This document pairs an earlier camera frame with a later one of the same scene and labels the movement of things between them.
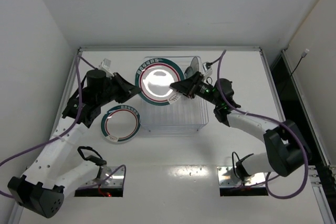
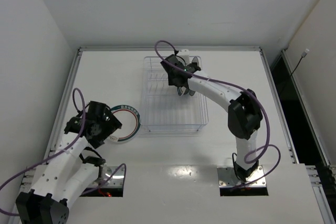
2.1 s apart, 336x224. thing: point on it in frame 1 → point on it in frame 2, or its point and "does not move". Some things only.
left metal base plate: [107, 177] does not move
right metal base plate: [228, 177] does not move
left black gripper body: [118, 86] → [111, 125]
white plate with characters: [195, 64] does not move
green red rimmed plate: [120, 123] does not move
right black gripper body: [193, 85] → [184, 86]
